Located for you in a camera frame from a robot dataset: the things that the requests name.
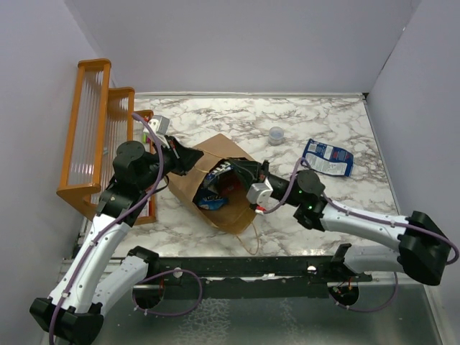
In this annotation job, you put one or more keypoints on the dark blue snack bag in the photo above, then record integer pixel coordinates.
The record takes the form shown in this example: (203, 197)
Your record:
(328, 159)

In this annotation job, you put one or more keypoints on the red snack packet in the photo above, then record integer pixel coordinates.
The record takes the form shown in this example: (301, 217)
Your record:
(228, 183)

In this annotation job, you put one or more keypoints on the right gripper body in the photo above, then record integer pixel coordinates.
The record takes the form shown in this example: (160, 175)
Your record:
(276, 182)

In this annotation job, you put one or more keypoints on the light blue snack bag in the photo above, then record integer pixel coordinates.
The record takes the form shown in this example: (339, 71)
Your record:
(207, 196)

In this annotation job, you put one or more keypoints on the orange wooden rack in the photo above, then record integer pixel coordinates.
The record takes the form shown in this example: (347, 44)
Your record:
(100, 120)

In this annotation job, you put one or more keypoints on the small clear plastic cup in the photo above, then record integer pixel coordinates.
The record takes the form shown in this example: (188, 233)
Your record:
(275, 136)

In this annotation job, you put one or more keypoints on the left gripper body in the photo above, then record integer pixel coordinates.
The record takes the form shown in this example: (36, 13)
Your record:
(171, 157)

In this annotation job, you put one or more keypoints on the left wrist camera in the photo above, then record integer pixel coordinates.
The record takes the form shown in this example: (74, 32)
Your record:
(159, 125)

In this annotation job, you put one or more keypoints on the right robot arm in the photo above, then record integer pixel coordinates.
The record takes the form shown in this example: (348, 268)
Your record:
(412, 245)

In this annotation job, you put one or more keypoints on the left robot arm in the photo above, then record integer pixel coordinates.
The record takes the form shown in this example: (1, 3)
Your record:
(76, 308)

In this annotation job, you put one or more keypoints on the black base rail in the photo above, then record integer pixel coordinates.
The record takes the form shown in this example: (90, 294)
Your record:
(186, 278)

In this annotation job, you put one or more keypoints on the markers in rack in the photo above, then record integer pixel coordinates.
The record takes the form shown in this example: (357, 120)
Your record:
(145, 138)

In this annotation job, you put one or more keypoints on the brown paper bag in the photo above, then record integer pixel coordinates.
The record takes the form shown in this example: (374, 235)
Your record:
(236, 217)

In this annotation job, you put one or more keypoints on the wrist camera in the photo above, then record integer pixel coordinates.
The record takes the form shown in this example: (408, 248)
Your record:
(159, 125)
(258, 196)

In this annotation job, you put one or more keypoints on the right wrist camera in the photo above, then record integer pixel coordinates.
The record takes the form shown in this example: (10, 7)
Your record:
(258, 196)

